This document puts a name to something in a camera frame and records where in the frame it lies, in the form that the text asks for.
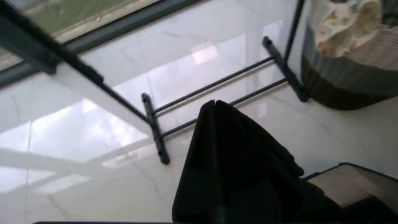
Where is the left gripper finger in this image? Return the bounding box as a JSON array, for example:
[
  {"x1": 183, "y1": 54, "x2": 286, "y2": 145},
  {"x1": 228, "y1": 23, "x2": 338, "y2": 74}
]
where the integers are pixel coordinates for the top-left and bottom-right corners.
[{"x1": 172, "y1": 100, "x2": 219, "y2": 223}]

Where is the black garment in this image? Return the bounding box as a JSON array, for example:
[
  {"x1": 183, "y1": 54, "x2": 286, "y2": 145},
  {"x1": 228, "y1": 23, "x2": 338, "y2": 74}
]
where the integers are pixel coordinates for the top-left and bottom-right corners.
[{"x1": 214, "y1": 99, "x2": 343, "y2": 224}]

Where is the cream printed garment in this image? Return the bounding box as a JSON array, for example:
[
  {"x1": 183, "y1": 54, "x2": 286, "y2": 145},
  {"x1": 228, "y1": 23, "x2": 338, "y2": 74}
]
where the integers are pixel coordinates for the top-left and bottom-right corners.
[{"x1": 309, "y1": 0, "x2": 385, "y2": 58}]

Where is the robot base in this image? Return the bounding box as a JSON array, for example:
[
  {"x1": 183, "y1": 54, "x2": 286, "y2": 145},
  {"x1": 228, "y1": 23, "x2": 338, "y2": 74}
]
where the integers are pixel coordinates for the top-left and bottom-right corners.
[{"x1": 303, "y1": 162, "x2": 398, "y2": 224}]

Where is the black clothes rack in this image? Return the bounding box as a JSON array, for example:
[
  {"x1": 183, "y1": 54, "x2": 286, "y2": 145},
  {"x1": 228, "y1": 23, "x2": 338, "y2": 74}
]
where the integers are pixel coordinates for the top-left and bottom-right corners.
[{"x1": 0, "y1": 0, "x2": 311, "y2": 166}]

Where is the white laundry basket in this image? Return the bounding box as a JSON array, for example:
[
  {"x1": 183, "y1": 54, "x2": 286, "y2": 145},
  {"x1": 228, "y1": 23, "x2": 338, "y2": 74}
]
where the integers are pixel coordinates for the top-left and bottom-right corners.
[{"x1": 300, "y1": 0, "x2": 398, "y2": 111}]

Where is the window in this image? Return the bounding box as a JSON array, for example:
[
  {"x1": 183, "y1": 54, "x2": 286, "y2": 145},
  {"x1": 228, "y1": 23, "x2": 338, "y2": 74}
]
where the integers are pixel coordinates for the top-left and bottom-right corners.
[{"x1": 0, "y1": 0, "x2": 203, "y2": 88}]

